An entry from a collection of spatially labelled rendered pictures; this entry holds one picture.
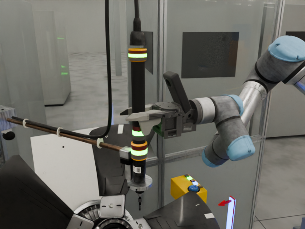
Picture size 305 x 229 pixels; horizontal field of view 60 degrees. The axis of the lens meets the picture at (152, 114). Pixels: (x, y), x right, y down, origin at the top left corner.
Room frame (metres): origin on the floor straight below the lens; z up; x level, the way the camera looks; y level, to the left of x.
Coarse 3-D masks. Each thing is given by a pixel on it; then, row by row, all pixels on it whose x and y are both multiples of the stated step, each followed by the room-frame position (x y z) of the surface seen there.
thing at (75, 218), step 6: (72, 216) 0.59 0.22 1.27; (78, 216) 0.59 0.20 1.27; (72, 222) 0.60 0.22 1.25; (78, 222) 0.60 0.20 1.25; (84, 222) 0.59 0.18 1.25; (90, 222) 0.59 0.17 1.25; (66, 228) 0.60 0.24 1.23; (72, 228) 0.60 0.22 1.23; (84, 228) 0.60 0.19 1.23; (90, 228) 0.59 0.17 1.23
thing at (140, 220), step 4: (132, 220) 0.67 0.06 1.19; (136, 220) 0.68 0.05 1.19; (140, 220) 0.68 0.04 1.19; (144, 220) 0.68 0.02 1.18; (132, 224) 0.66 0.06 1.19; (136, 224) 0.66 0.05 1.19; (144, 224) 0.66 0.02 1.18; (136, 228) 0.64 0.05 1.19; (144, 228) 0.65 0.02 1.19; (148, 228) 0.65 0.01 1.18
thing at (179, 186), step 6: (174, 180) 1.09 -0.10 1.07; (180, 180) 1.09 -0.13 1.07; (186, 180) 1.09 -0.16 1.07; (174, 186) 1.07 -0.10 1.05; (180, 186) 1.04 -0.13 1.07; (186, 186) 1.04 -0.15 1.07; (174, 192) 1.07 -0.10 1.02; (180, 192) 1.03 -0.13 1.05; (186, 192) 1.00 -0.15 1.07; (198, 192) 1.00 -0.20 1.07; (204, 192) 1.00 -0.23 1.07; (174, 198) 1.07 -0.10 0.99; (204, 198) 1.00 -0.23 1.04
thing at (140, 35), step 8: (136, 24) 0.63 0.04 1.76; (136, 32) 0.63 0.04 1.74; (136, 40) 0.62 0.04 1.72; (144, 40) 0.64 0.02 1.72; (144, 160) 0.63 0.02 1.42; (136, 168) 0.62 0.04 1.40; (144, 168) 0.63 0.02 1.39; (136, 176) 0.63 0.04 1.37; (144, 176) 0.63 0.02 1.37; (136, 192) 0.63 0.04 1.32
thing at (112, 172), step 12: (96, 132) 0.84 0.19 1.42; (132, 132) 0.80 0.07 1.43; (120, 144) 0.78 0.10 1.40; (96, 156) 0.79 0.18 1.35; (108, 156) 0.77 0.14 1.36; (96, 168) 0.76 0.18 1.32; (108, 168) 0.74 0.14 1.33; (120, 168) 0.72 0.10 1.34; (108, 180) 0.71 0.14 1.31; (120, 180) 0.70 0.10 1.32; (108, 192) 0.69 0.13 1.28; (120, 192) 0.67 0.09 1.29
